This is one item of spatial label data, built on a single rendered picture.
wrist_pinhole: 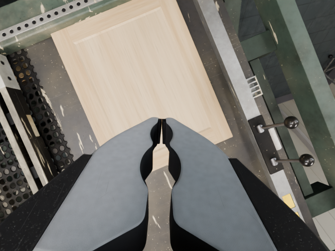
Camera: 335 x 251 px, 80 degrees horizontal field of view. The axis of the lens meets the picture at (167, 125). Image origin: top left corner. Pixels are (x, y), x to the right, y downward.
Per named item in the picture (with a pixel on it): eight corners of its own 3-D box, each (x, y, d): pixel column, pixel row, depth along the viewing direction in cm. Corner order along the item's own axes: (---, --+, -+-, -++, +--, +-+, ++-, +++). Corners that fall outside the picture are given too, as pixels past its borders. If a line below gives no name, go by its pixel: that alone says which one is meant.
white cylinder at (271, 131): (278, 146, 73) (270, 126, 73) (283, 148, 70) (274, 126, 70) (270, 150, 73) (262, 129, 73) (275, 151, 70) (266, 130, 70)
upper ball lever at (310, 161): (270, 153, 70) (314, 151, 58) (275, 164, 70) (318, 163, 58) (265, 158, 68) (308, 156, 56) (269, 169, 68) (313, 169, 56)
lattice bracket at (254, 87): (251, 77, 72) (255, 75, 69) (258, 95, 72) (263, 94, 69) (241, 81, 72) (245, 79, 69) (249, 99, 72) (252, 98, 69)
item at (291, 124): (257, 121, 69) (298, 112, 58) (261, 132, 69) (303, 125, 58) (251, 125, 67) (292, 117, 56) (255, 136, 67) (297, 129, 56)
